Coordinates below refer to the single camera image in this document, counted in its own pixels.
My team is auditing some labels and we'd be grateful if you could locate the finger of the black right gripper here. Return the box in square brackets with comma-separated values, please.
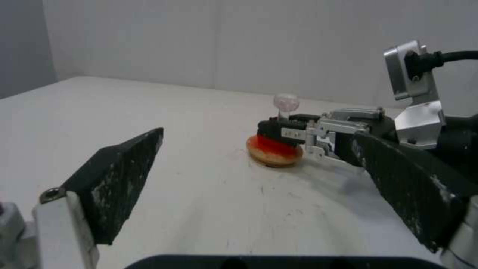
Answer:
[289, 108, 385, 131]
[257, 119, 367, 171]

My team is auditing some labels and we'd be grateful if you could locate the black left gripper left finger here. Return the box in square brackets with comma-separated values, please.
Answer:
[31, 127, 165, 269]

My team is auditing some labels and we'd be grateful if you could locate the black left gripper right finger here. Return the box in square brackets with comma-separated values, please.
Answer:
[353, 132, 478, 269]

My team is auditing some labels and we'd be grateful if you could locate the round wooden red ink pad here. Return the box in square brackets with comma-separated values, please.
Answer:
[245, 134, 304, 169]

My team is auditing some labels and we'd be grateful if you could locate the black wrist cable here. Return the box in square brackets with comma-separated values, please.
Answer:
[405, 50, 478, 82]

